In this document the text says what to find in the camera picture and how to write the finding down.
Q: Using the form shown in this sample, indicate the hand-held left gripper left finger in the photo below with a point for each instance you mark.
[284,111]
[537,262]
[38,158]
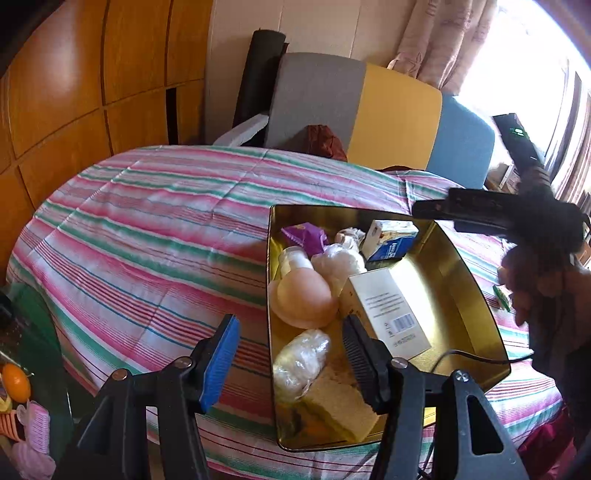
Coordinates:
[221,360]

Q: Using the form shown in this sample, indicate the orange fruit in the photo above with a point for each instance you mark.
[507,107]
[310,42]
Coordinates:
[16,382]

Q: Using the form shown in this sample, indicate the pink hair rollers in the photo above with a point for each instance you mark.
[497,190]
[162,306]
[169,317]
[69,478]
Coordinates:
[34,431]

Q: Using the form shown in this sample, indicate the black rolled mat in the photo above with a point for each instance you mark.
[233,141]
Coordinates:
[258,78]

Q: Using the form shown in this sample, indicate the window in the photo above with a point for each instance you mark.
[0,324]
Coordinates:
[526,60]

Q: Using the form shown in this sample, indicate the gold metal tray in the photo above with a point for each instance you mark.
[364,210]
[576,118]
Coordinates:
[461,300]

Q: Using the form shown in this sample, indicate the yellow sponge block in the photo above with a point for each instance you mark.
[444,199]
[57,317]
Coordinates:
[341,401]

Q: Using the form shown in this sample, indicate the person's right hand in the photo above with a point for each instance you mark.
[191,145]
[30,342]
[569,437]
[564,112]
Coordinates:
[521,286]

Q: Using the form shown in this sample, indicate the red blanket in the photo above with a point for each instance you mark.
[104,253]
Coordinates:
[554,443]

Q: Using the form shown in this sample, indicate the white plastic bag bundle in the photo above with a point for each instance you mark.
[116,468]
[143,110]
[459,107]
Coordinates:
[337,265]

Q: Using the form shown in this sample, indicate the grey yellow blue chair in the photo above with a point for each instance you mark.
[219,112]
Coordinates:
[383,110]

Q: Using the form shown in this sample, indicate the green side table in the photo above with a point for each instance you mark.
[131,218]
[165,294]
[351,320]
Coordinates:
[32,332]

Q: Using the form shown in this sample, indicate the dark red bag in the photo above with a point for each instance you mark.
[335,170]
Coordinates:
[323,141]

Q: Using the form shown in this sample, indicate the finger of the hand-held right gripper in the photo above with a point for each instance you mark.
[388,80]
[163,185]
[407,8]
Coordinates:
[461,210]

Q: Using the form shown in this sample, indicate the clear plastic bag bundle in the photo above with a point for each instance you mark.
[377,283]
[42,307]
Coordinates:
[300,362]

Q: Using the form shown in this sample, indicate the blue white tissue pack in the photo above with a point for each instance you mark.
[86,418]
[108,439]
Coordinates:
[390,240]

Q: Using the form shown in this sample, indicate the wooden wardrobe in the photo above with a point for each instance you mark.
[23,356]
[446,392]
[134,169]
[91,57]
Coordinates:
[83,92]

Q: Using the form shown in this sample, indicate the cream box with barcode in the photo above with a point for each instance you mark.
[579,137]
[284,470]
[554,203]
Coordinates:
[392,314]

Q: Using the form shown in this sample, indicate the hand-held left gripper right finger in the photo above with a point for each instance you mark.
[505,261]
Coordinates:
[364,364]

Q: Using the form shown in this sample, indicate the purple foil packet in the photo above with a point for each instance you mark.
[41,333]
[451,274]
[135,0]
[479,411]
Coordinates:
[304,235]

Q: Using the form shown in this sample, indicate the patterned curtain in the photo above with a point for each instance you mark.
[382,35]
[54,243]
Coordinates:
[438,39]

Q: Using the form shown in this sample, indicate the person's right forearm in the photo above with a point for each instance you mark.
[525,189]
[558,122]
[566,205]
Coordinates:
[561,346]

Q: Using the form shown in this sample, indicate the large lobed yellow sponge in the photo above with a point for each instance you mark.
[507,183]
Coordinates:
[302,297]

